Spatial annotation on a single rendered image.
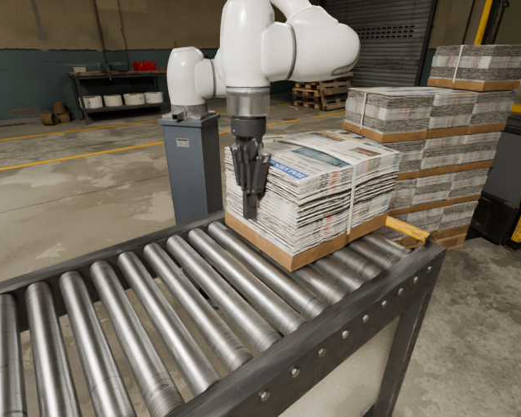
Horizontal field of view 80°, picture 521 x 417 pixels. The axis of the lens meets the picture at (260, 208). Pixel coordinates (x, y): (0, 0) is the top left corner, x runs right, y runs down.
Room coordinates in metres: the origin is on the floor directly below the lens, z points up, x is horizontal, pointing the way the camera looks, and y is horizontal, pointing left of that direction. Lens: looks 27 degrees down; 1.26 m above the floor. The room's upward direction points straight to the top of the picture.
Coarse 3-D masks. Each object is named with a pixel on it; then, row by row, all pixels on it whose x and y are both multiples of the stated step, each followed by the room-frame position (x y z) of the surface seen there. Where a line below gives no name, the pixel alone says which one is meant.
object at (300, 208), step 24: (264, 144) 0.83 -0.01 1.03; (288, 168) 0.63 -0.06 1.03; (312, 168) 0.64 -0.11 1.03; (336, 168) 0.65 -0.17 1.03; (240, 192) 0.73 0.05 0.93; (264, 192) 0.66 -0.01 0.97; (288, 192) 0.58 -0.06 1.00; (312, 192) 0.59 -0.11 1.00; (336, 192) 0.63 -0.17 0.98; (240, 216) 0.73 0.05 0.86; (264, 216) 0.66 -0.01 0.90; (288, 216) 0.59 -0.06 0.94; (312, 216) 0.59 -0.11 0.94; (336, 216) 0.65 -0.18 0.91; (288, 240) 0.59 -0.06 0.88; (312, 240) 0.60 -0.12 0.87
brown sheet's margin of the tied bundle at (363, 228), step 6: (378, 216) 0.76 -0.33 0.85; (384, 216) 0.78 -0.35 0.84; (366, 222) 0.72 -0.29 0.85; (372, 222) 0.74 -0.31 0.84; (378, 222) 0.76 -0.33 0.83; (384, 222) 0.78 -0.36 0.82; (360, 228) 0.71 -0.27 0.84; (366, 228) 0.73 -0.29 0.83; (372, 228) 0.75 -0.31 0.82; (354, 234) 0.70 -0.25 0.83; (360, 234) 0.71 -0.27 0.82
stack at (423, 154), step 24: (384, 144) 1.59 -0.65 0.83; (408, 144) 1.64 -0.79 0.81; (432, 144) 1.69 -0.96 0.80; (456, 144) 1.76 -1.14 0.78; (408, 168) 1.65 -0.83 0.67; (432, 168) 1.71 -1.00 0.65; (408, 192) 1.65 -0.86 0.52; (432, 192) 1.73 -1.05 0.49; (408, 216) 1.68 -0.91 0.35; (432, 216) 1.74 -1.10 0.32; (432, 240) 1.76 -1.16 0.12
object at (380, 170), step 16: (320, 144) 0.83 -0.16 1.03; (336, 144) 0.83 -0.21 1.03; (352, 144) 0.83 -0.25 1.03; (368, 144) 0.84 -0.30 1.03; (368, 160) 0.70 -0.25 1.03; (384, 160) 0.74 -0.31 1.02; (368, 176) 0.70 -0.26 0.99; (384, 176) 0.75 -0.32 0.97; (368, 192) 0.72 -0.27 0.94; (384, 192) 0.76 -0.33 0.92; (368, 208) 0.73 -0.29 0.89; (384, 208) 0.78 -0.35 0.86
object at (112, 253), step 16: (192, 224) 0.80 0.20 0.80; (208, 224) 0.81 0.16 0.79; (224, 224) 0.84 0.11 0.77; (128, 240) 0.71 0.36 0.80; (144, 240) 0.71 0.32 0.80; (160, 240) 0.72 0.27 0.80; (80, 256) 0.63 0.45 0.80; (96, 256) 0.63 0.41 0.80; (112, 256) 0.64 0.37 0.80; (32, 272) 0.57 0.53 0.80; (48, 272) 0.57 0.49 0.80; (64, 272) 0.57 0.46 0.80; (80, 272) 0.59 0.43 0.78; (0, 288) 0.52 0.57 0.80; (16, 288) 0.52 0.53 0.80; (128, 288) 0.65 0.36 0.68; (64, 304) 0.56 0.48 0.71
